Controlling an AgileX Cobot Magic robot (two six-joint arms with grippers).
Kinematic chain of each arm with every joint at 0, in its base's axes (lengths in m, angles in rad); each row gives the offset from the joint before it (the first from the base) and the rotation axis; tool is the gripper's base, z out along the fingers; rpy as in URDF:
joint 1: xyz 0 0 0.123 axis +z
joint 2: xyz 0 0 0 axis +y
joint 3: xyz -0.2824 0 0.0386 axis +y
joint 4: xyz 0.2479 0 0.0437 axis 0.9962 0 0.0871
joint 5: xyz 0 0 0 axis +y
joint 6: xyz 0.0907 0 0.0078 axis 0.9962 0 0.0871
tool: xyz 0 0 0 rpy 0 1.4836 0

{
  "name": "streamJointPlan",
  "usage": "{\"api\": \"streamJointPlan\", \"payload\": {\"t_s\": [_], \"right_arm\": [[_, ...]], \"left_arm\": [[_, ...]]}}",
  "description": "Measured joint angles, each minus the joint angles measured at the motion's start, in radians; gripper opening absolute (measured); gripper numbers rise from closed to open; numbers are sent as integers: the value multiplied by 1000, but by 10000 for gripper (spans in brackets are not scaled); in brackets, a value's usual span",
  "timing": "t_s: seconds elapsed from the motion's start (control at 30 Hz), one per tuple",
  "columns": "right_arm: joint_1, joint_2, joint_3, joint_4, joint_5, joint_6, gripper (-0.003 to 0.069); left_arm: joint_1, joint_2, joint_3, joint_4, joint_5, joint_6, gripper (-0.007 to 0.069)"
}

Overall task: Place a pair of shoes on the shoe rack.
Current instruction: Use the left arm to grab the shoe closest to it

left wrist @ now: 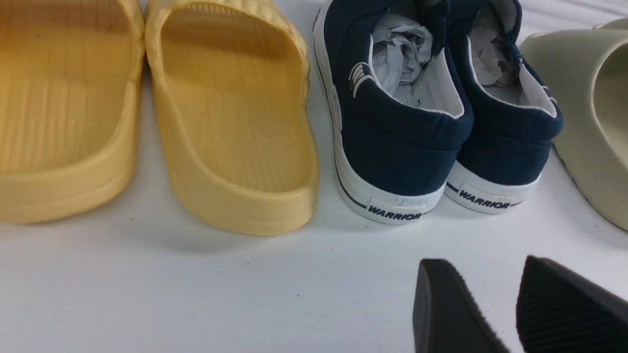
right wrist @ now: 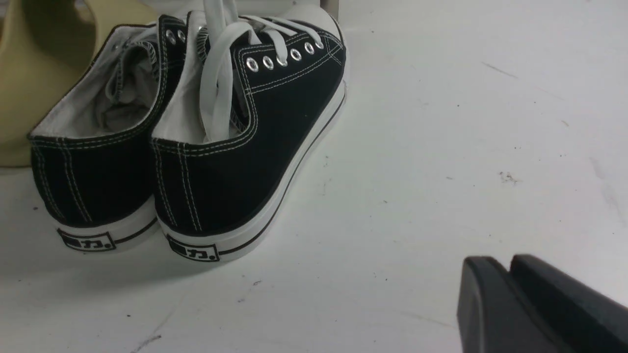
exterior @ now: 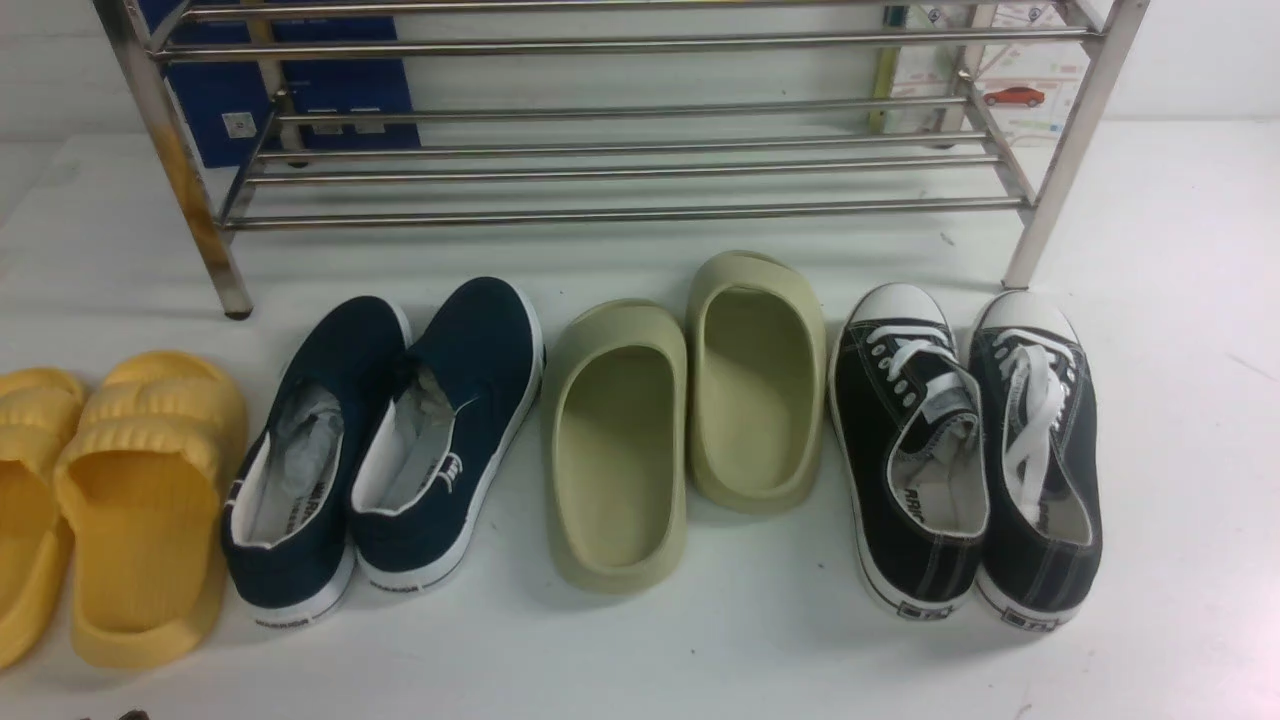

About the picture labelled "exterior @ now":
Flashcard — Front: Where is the navy canvas sneaker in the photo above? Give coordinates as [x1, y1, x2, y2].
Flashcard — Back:
[348, 277, 545, 594]
[220, 295, 411, 630]

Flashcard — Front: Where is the stainless steel shoe rack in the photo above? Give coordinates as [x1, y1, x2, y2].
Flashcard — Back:
[93, 1, 1148, 322]

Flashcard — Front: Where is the olive green slipper left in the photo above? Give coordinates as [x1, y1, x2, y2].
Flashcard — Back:
[540, 299, 689, 594]

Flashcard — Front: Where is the olive green slipper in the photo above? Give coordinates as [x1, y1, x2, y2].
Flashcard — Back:
[540, 299, 689, 594]
[686, 251, 827, 515]

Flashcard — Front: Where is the olive green slipper right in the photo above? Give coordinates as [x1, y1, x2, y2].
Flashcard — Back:
[686, 251, 827, 515]

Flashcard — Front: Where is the black laced sneaker left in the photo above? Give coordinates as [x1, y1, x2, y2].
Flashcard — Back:
[827, 283, 989, 623]

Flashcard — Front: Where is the black laced sneaker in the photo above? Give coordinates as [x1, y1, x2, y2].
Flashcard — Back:
[827, 283, 989, 623]
[968, 291, 1105, 633]

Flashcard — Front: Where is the black laced sneaker right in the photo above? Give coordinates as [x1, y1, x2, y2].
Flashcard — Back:
[968, 291, 1105, 633]

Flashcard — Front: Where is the white box with red car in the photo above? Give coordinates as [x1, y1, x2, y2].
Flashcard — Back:
[873, 3, 1088, 147]

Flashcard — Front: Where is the blue cardboard box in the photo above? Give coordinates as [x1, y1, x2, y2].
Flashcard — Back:
[166, 15, 421, 168]

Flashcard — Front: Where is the yellow slide slipper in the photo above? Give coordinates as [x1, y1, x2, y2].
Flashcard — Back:
[52, 350, 248, 670]
[1, 366, 84, 667]

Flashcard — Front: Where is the yellow slide slipper far left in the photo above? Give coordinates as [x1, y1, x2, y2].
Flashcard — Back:
[1, 366, 84, 667]

